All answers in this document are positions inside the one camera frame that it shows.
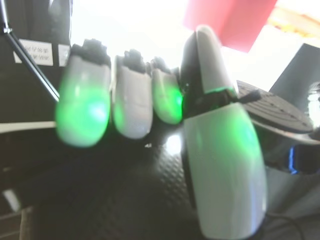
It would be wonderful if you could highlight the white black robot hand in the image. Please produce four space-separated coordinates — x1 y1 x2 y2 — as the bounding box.
24 24 270 240

